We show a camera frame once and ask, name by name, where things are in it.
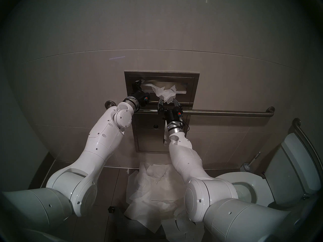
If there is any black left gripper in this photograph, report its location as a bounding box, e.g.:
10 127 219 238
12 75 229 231
130 79 151 106

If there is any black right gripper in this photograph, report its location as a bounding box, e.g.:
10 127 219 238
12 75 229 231
157 98 184 122

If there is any thin white toilet seat cover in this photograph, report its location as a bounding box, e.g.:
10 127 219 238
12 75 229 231
141 83 177 105

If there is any white toilet paper roll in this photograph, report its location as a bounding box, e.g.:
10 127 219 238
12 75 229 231
163 121 170 146

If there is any toilet brush with holder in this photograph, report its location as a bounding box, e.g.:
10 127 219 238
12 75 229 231
243 151 263 171

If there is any white seat cover with cutouts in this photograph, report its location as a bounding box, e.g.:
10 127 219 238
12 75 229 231
162 209 205 242

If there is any long steel grab bar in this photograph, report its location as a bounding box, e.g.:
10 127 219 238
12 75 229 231
105 100 275 117

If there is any crumpled white paper sheet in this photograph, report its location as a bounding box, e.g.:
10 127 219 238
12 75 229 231
140 162 177 185

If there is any pile of white paper covers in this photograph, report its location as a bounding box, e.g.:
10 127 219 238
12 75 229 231
126 168 192 232

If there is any short steel grab bar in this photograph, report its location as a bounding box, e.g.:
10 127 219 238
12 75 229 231
292 118 323 174

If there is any stainless steel wall dispenser unit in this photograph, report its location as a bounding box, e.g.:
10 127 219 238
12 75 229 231
124 71 200 154

